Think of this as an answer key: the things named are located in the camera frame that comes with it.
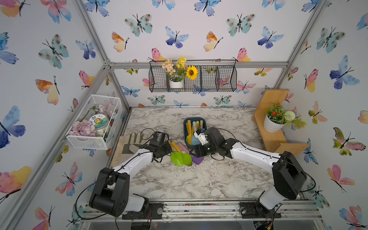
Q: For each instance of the yellow plastic scoop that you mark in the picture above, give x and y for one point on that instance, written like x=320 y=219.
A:
x=190 y=133

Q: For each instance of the sunflower bouquet white pot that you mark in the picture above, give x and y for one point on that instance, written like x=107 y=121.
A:
x=178 y=72

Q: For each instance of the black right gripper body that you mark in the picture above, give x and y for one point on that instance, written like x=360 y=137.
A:
x=206 y=149

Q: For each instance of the round green tin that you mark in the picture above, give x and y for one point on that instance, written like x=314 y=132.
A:
x=99 y=121

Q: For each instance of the white wire side basket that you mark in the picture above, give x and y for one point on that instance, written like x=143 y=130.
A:
x=97 y=104

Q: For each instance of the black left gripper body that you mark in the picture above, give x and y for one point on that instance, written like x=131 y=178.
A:
x=165 y=149

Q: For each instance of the teal plastic storage box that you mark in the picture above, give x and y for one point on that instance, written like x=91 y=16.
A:
x=185 y=128

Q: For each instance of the pink artificial flowers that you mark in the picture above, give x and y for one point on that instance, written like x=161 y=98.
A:
x=83 y=128

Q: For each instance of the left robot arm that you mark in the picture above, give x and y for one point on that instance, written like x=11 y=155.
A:
x=111 y=194

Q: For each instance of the purple shovel pink handle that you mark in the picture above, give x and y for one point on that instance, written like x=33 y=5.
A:
x=195 y=160

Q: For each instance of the black wire wall basket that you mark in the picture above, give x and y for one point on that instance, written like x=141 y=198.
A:
x=215 y=75

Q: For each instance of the green trowel yellow handle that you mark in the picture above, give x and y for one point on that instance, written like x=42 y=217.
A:
x=187 y=160
x=176 y=157

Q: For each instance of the potted red flowers white pot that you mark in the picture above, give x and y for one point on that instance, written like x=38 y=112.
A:
x=276 y=118

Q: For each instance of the wooden corner shelf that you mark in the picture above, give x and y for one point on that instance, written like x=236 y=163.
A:
x=271 y=133

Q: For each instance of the light blue trowel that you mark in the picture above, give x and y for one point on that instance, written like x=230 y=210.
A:
x=195 y=138

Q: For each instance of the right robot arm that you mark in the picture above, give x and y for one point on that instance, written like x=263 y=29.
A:
x=288 y=175

